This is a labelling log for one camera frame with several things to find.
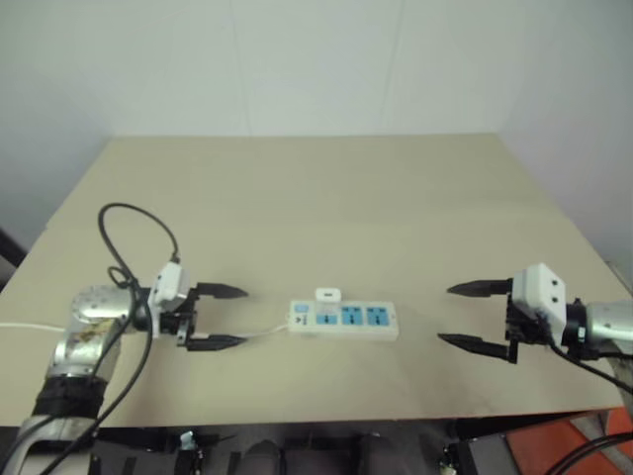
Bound white power strip blue sockets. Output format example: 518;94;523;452
287;298;400;342

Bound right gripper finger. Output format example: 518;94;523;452
445;277;516;300
436;332;519;366

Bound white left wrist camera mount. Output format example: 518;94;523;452
146;261;193;340

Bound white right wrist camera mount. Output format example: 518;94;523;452
509;262;571;346

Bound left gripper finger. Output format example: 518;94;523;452
196;282;249;302
186;333;247;354

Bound orange floor object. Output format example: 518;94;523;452
503;409;633;475

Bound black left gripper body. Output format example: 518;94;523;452
159;288;201;348

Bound black box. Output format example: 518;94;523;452
453;434;521;475

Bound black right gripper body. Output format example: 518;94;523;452
503;293;551;348

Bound white power strip cord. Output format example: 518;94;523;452
0;320;294;343

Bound dark rounded shape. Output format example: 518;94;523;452
244;436;284;475
354;431;393;475

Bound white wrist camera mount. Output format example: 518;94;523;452
146;261;193;340
509;262;571;346

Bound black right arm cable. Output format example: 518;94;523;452
541;314;633;475

